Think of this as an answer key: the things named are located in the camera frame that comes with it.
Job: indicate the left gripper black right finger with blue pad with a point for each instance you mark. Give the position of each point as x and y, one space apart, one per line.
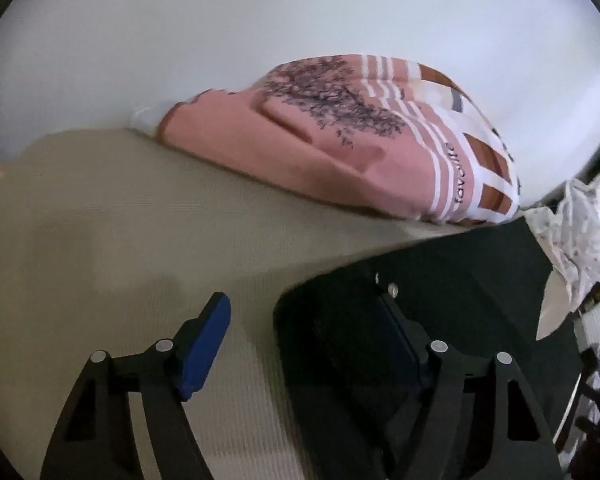
459 406

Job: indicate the white floral cloth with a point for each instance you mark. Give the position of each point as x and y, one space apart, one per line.
571 234

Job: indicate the black pants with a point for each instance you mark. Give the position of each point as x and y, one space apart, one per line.
335 365

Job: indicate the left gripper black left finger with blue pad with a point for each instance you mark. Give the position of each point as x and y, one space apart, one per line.
93 437

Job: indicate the pink patterned pillow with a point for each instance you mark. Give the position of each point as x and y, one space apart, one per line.
361 131

